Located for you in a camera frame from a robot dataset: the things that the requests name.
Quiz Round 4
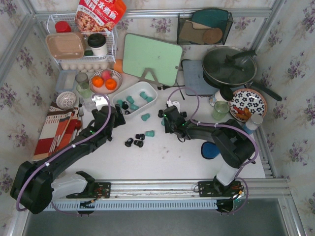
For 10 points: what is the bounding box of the white storage basket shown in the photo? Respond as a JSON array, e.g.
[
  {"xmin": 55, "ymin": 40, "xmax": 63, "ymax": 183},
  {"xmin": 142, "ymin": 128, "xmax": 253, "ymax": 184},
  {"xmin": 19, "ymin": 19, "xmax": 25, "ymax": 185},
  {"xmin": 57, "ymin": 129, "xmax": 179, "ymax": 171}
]
[{"xmin": 112, "ymin": 82, "xmax": 158, "ymax": 120}]

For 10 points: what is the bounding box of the grey blue oven mitt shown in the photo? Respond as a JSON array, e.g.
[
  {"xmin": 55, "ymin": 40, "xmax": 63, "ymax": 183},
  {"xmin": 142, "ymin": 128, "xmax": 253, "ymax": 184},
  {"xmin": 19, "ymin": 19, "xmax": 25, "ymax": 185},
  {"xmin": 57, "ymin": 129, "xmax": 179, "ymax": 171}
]
[{"xmin": 200, "ymin": 141, "xmax": 256, "ymax": 165}]

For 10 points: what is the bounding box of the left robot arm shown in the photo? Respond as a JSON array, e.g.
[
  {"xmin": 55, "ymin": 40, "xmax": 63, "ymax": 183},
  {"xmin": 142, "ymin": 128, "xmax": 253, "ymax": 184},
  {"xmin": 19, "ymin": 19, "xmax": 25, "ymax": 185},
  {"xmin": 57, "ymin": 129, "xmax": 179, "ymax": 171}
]
[{"xmin": 10, "ymin": 105, "xmax": 126, "ymax": 214}]

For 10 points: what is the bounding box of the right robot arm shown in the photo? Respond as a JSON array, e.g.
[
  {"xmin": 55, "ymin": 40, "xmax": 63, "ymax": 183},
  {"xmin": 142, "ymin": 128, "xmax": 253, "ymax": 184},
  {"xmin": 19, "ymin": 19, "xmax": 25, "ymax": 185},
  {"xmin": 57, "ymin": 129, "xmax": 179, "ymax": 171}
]
[{"xmin": 163, "ymin": 106, "xmax": 257, "ymax": 186}]

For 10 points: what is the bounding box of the silver fork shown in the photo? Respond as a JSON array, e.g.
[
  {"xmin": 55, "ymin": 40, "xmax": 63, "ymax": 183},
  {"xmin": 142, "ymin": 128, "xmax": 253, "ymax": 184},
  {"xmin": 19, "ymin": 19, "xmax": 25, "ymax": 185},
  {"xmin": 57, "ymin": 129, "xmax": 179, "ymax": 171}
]
[{"xmin": 78, "ymin": 97, "xmax": 84, "ymax": 118}]

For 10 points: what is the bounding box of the right orange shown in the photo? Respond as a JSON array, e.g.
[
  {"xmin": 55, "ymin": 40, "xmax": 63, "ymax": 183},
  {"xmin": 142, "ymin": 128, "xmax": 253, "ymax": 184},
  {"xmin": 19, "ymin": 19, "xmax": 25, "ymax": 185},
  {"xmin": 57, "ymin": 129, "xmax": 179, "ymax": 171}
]
[{"xmin": 105, "ymin": 78, "xmax": 117, "ymax": 90}]

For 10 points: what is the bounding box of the orange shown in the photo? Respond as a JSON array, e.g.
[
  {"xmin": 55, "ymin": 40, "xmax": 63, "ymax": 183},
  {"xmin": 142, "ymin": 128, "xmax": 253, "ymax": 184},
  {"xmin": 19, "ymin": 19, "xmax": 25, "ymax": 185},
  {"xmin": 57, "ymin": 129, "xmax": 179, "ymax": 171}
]
[
  {"xmin": 92, "ymin": 76, "xmax": 104, "ymax": 88},
  {"xmin": 105, "ymin": 78, "xmax": 117, "ymax": 90}
]

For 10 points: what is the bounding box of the fruit bowl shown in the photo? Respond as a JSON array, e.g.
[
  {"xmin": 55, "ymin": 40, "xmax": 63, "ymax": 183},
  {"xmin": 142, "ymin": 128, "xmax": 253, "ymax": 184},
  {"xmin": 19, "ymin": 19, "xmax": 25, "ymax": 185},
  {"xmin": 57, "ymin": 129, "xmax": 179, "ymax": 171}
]
[{"xmin": 89, "ymin": 69, "xmax": 123, "ymax": 94}]

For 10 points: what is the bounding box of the left orange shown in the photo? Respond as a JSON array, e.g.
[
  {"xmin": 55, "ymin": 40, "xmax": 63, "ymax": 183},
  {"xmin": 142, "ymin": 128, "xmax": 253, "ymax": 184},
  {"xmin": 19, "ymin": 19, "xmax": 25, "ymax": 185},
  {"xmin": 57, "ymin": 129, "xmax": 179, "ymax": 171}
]
[{"xmin": 92, "ymin": 76, "xmax": 104, "ymax": 88}]

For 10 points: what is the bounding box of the grey induction cooker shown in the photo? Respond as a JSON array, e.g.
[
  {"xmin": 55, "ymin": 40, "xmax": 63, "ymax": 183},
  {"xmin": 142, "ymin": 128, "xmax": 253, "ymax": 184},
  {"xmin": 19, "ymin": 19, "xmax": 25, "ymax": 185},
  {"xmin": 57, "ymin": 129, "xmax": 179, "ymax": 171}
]
[{"xmin": 181, "ymin": 59, "xmax": 219, "ymax": 96}]

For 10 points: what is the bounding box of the green glass tumbler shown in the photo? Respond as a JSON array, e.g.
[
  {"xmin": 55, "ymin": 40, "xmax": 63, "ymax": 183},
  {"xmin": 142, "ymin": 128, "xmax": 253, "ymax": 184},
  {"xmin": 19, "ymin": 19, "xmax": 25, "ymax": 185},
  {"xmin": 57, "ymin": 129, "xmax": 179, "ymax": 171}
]
[{"xmin": 76, "ymin": 84, "xmax": 92, "ymax": 99}]

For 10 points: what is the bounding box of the pink peach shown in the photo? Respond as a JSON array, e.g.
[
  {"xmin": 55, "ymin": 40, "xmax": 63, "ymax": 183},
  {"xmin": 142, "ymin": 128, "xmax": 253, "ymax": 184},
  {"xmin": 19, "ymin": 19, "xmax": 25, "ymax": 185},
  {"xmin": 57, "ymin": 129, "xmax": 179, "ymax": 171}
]
[{"xmin": 101, "ymin": 70, "xmax": 112, "ymax": 81}]

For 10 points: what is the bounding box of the red striped towel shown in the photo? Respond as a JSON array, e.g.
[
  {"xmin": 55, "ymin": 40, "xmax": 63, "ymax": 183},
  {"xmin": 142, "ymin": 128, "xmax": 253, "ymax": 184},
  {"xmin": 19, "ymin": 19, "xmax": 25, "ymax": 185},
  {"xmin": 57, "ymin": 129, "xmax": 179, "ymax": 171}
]
[{"xmin": 32, "ymin": 102, "xmax": 78, "ymax": 161}]

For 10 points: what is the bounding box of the white round strainer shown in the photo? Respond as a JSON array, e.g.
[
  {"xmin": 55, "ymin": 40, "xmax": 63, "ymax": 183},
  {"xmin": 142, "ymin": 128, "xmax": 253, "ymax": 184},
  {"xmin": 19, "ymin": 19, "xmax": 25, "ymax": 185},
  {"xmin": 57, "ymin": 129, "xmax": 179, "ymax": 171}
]
[{"xmin": 56, "ymin": 91, "xmax": 76, "ymax": 110}]

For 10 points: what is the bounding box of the green glass cup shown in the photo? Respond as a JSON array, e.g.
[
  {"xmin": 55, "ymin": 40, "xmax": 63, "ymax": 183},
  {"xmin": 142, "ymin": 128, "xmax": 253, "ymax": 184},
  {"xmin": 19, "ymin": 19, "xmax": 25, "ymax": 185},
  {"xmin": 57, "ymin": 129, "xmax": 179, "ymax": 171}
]
[{"xmin": 212, "ymin": 101, "xmax": 230, "ymax": 120}]

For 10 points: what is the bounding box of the orange sponge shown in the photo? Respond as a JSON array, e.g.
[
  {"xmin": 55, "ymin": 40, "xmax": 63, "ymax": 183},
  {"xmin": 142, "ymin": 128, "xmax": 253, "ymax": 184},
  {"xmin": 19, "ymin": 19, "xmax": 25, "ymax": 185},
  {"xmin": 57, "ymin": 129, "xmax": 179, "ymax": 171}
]
[{"xmin": 113, "ymin": 59, "xmax": 123, "ymax": 73}]

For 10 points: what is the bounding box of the grey glass tumbler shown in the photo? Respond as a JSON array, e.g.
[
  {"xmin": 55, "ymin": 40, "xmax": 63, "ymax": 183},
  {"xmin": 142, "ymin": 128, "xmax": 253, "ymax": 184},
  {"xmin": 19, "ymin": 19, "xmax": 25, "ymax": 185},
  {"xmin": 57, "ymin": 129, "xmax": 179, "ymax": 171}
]
[{"xmin": 75, "ymin": 72, "xmax": 89, "ymax": 89}]

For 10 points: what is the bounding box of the egg tray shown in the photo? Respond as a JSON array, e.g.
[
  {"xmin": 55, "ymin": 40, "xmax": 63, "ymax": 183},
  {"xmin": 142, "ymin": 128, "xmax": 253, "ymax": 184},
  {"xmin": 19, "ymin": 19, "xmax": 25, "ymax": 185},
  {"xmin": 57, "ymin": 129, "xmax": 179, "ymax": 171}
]
[{"xmin": 60, "ymin": 61, "xmax": 114, "ymax": 73}]

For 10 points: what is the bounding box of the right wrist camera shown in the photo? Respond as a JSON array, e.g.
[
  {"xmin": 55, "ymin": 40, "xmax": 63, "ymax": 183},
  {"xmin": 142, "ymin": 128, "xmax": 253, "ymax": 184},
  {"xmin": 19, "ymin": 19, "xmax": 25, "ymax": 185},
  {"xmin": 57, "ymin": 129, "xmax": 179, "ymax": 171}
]
[{"xmin": 166, "ymin": 100, "xmax": 181, "ymax": 113}]

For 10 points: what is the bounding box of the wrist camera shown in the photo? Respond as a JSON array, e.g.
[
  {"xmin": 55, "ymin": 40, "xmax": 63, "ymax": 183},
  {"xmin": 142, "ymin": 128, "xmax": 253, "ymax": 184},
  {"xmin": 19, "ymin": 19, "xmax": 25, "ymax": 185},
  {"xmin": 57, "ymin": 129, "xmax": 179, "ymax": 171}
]
[
  {"xmin": 166, "ymin": 100, "xmax": 181, "ymax": 113},
  {"xmin": 92, "ymin": 94, "xmax": 109, "ymax": 111}
]

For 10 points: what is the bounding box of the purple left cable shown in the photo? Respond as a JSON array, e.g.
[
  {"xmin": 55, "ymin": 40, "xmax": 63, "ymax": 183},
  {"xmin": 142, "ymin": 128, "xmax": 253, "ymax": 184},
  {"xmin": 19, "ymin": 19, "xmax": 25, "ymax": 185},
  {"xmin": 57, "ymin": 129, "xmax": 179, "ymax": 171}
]
[{"xmin": 16, "ymin": 93, "xmax": 111, "ymax": 212}]

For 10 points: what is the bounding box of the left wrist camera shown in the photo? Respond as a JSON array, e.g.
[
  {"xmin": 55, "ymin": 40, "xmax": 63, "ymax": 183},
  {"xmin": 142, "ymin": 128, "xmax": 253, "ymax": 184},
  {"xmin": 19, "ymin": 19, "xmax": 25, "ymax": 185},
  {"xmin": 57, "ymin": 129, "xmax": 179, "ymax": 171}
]
[{"xmin": 92, "ymin": 94, "xmax": 109, "ymax": 111}]

